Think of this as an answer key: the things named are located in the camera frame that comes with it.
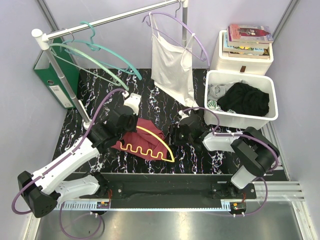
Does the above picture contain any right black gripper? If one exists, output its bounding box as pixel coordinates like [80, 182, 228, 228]
[162, 124, 193, 147]

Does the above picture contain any dark red tank top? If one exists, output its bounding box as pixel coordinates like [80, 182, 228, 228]
[112, 118, 172, 161]

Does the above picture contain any yellow hanger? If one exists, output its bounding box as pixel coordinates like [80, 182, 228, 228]
[116, 126, 175, 163]

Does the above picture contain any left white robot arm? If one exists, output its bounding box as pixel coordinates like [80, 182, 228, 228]
[17, 105, 139, 218]

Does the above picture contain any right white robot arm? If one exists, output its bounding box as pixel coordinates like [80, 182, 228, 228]
[168, 116, 280, 199]

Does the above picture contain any light green hanger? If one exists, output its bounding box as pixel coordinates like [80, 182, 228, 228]
[49, 42, 129, 91]

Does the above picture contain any white tank top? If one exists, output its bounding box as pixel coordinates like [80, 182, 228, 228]
[149, 14, 198, 108]

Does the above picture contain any purple hanger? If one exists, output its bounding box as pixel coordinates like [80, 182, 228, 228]
[142, 0, 210, 68]

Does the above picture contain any teal hanger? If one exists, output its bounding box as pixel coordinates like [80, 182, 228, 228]
[62, 21, 143, 80]

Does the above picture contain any black marbled mat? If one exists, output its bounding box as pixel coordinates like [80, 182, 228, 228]
[48, 68, 287, 175]

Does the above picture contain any green patterned garment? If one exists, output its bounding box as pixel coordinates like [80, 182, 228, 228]
[207, 100, 222, 112]

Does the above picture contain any grey garment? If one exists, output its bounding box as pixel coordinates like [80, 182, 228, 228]
[206, 80, 248, 103]

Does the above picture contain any black garment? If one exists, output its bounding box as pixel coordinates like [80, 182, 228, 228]
[217, 82, 270, 117]

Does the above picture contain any white laundry bin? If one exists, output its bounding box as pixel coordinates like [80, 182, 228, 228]
[204, 70, 279, 130]

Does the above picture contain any white storage box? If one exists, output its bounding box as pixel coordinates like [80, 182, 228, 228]
[209, 30, 274, 75]

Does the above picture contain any middle book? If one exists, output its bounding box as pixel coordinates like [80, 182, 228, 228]
[222, 32, 269, 55]

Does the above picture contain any green binder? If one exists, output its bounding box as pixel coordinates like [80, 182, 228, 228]
[33, 46, 80, 109]

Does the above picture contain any top pink book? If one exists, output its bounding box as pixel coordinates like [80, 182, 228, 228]
[228, 24, 274, 44]

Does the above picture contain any bottom book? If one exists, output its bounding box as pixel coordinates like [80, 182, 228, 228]
[228, 49, 270, 59]

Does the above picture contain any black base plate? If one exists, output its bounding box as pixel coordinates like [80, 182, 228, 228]
[98, 173, 257, 200]

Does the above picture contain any silver clothes rail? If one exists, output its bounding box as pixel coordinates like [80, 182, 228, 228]
[31, 0, 189, 130]

